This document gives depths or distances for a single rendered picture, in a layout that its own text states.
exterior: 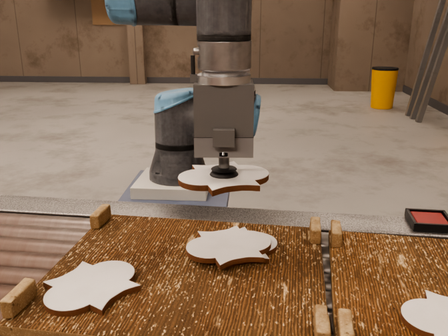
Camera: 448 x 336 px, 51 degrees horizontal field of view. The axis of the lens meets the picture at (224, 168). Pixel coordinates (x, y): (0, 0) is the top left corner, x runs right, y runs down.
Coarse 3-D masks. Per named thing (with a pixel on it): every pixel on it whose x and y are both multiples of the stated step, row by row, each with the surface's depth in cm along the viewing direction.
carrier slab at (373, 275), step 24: (360, 240) 81; (384, 240) 81; (408, 240) 81; (432, 240) 81; (336, 264) 73; (360, 264) 73; (384, 264) 73; (408, 264) 73; (432, 264) 73; (336, 288) 66; (360, 288) 66; (384, 288) 66; (408, 288) 66; (432, 288) 66; (336, 312) 61; (360, 312) 61; (384, 312) 61
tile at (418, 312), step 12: (420, 300) 62; (432, 300) 62; (444, 300) 62; (408, 312) 59; (420, 312) 59; (432, 312) 59; (444, 312) 59; (408, 324) 58; (420, 324) 57; (432, 324) 57; (444, 324) 57
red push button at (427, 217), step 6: (414, 216) 92; (420, 216) 92; (426, 216) 92; (432, 216) 92; (438, 216) 92; (420, 222) 89; (426, 222) 89; (432, 222) 89; (438, 222) 89; (444, 222) 89
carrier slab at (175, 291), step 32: (128, 224) 87; (160, 224) 87; (192, 224) 87; (224, 224) 87; (256, 224) 87; (64, 256) 75; (96, 256) 75; (128, 256) 75; (160, 256) 75; (288, 256) 75; (320, 256) 75; (160, 288) 66; (192, 288) 66; (224, 288) 66; (256, 288) 66; (288, 288) 66; (320, 288) 66; (32, 320) 59; (64, 320) 59; (96, 320) 59; (128, 320) 59; (160, 320) 59; (192, 320) 59; (224, 320) 59; (256, 320) 59; (288, 320) 59
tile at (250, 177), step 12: (192, 168) 75; (204, 168) 74; (240, 168) 74; (252, 168) 74; (180, 180) 68; (192, 180) 68; (204, 180) 68; (216, 180) 68; (228, 180) 68; (240, 180) 68; (252, 180) 68; (264, 180) 70; (216, 192) 65
